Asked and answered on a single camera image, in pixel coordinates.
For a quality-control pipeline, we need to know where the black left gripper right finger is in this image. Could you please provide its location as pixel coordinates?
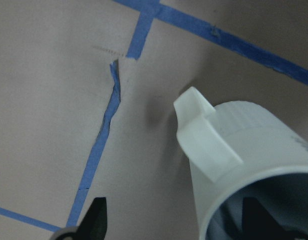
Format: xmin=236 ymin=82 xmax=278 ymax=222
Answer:
xmin=242 ymin=197 xmax=304 ymax=240

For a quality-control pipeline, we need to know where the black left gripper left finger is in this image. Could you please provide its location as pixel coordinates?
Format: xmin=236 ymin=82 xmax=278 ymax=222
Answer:
xmin=77 ymin=197 xmax=108 ymax=240

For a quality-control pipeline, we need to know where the white mug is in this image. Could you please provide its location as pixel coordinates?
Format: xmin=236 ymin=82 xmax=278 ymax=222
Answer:
xmin=174 ymin=87 xmax=308 ymax=240

